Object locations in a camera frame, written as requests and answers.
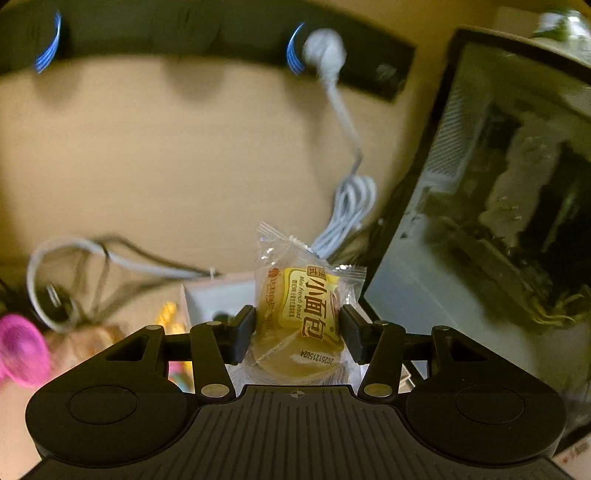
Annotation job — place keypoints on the small bread clear packet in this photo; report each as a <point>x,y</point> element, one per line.
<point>295,295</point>

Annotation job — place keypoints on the white power plug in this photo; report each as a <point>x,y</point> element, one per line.
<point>323,48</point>

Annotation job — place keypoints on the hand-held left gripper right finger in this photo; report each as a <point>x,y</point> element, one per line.
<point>351,333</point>

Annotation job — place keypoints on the glass-sided computer case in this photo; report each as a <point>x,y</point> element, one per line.
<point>485,207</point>

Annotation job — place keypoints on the green plant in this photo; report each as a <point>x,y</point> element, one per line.
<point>556,23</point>

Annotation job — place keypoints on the black power strip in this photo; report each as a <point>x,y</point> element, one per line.
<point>184,32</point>

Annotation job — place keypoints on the yellow snack packet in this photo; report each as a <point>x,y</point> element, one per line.
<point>168,316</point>

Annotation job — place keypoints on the pink plastic hand fan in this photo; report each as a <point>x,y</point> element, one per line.
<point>21,348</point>

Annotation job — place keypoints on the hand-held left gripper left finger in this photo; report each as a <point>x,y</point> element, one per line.
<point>244,333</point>

